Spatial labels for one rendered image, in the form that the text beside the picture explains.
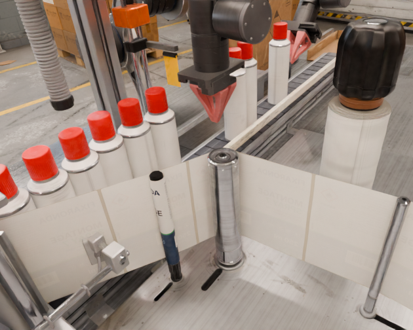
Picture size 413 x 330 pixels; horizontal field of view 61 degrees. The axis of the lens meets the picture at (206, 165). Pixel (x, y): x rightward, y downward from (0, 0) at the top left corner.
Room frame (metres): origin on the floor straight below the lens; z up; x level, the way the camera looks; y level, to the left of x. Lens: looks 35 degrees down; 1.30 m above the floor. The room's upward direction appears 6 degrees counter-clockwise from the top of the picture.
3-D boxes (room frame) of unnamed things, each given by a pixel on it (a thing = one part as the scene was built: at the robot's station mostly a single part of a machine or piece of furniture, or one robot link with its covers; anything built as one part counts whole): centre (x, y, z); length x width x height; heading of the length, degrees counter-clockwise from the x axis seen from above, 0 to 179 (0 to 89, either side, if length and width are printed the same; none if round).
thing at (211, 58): (0.55, -0.02, 1.12); 0.10 x 0.07 x 0.07; 139
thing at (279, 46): (0.86, -0.21, 0.98); 0.05 x 0.05 x 0.20
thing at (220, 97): (0.56, -0.03, 1.05); 0.07 x 0.07 x 0.09; 49
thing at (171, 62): (0.59, 0.04, 1.09); 0.03 x 0.01 x 0.06; 49
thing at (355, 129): (0.45, -0.23, 1.03); 0.09 x 0.09 x 0.30
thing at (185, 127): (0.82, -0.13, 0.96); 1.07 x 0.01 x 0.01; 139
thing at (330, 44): (1.33, -0.62, 0.85); 0.30 x 0.26 x 0.04; 139
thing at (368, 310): (0.24, -0.18, 0.97); 0.02 x 0.02 x 0.19
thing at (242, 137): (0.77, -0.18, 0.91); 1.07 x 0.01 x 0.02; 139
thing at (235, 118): (0.70, -0.07, 0.98); 0.05 x 0.05 x 0.20
